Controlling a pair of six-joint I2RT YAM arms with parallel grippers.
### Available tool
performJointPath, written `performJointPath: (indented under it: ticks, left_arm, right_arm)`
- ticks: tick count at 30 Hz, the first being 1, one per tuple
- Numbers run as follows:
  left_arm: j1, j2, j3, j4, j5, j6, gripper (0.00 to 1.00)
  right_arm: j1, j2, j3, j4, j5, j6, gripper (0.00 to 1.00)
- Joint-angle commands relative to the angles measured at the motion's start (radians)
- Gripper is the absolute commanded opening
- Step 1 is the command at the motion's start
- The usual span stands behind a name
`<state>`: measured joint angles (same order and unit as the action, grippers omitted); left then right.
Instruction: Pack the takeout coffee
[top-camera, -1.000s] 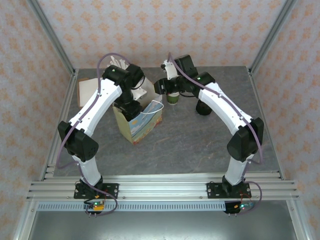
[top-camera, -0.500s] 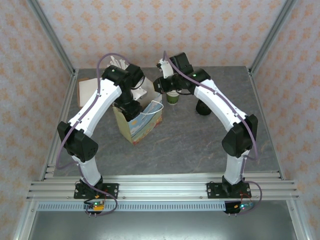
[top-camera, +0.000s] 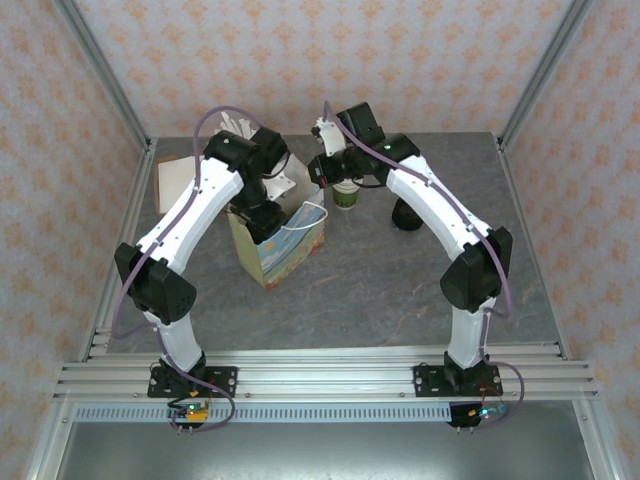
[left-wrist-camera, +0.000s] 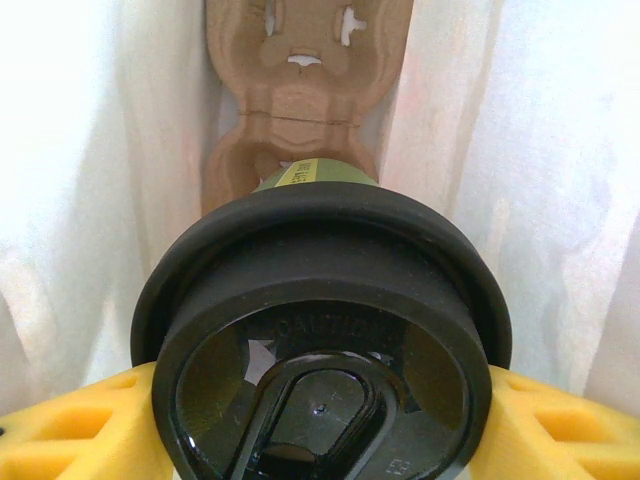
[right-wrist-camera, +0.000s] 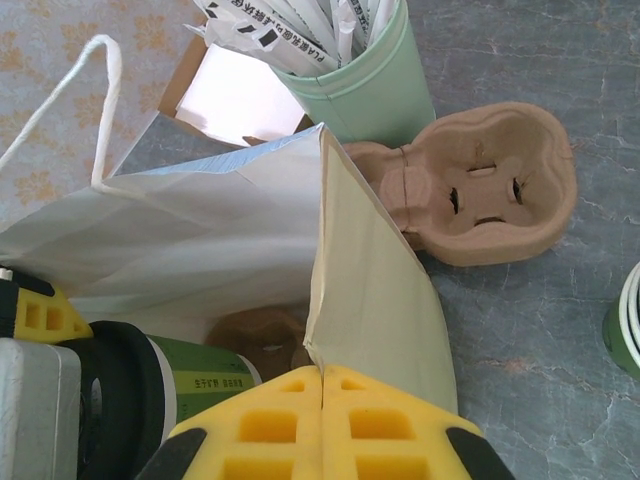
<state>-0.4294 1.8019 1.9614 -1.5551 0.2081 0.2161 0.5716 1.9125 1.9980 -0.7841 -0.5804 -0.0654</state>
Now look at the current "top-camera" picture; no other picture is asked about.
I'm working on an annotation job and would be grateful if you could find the landscape print paper gift bag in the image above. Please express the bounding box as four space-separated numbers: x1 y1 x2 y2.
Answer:
227 167 330 292

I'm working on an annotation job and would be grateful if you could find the nested green paper cup stack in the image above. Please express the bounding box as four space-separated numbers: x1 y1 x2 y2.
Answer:
332 179 361 211

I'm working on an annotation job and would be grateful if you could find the white paper stick packet bundle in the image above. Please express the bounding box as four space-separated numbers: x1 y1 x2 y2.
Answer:
214 112 256 140

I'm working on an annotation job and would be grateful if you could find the black cup lid stack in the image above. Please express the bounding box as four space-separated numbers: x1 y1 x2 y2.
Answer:
391 198 424 232

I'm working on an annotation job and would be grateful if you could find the grey metal base panel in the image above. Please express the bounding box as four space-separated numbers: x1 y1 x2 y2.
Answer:
49 420 614 480

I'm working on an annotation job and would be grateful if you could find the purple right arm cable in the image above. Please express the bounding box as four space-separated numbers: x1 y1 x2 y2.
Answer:
323 100 526 432

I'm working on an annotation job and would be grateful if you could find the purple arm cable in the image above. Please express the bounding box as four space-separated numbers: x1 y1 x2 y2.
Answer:
109 104 264 435
323 100 526 432

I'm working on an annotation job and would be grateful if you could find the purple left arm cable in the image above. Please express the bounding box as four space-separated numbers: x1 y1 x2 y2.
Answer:
109 104 264 435

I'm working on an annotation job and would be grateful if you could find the aluminium side rail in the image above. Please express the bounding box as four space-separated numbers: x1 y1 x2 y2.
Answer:
493 132 572 362
79 138 157 362

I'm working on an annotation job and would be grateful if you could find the aluminium frame post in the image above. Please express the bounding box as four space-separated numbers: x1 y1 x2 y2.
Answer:
499 0 596 146
52 0 152 151

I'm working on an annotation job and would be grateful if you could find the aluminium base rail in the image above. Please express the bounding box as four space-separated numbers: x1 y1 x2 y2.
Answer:
52 342 599 401

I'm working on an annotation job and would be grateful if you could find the grey slotted cable duct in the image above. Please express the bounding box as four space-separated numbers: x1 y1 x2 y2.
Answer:
74 403 451 424

